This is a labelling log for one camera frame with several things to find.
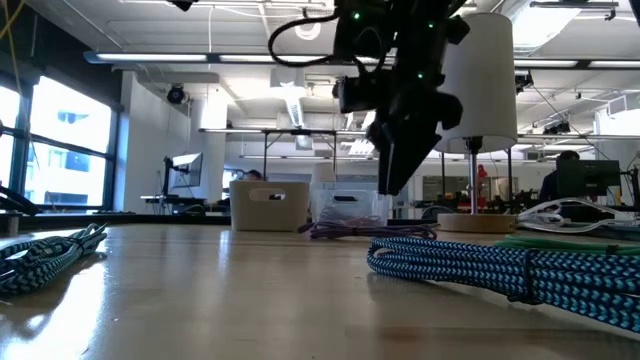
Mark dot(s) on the black metal frame stand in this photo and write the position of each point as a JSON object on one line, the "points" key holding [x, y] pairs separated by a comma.
{"points": [[300, 131]]}

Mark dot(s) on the long ceiling light bar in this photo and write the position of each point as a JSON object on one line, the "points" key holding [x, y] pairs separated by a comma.
{"points": [[150, 57]]}

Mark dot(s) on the black computer monitor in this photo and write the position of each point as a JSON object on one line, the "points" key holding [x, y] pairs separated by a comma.
{"points": [[587, 177]]}

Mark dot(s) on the person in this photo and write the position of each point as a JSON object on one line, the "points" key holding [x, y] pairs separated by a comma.
{"points": [[550, 190], [253, 175]]}

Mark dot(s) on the black aluminium table frame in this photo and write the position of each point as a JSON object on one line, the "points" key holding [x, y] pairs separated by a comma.
{"points": [[100, 220]]}

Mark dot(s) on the gray metal post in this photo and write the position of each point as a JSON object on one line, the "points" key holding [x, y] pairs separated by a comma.
{"points": [[13, 222]]}

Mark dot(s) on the monitor on black stand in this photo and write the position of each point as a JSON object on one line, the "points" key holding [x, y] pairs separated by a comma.
{"points": [[187, 172]]}

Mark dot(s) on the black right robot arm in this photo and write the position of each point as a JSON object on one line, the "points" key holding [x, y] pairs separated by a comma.
{"points": [[400, 30]]}

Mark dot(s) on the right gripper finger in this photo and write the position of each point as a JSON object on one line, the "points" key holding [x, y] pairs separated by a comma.
{"points": [[382, 160], [405, 160]]}

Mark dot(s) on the gray plastic bin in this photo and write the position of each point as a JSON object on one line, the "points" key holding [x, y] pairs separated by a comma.
{"points": [[290, 212]]}

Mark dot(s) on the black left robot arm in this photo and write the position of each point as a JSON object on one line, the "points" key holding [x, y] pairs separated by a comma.
{"points": [[20, 202]]}

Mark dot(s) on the clear plastic bin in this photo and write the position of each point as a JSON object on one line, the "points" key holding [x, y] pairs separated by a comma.
{"points": [[330, 197]]}

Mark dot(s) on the white shade table lamp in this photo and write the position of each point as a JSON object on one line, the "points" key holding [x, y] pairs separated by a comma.
{"points": [[480, 90]]}

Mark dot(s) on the black ceiling spotlight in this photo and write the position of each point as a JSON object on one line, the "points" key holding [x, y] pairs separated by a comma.
{"points": [[176, 94]]}

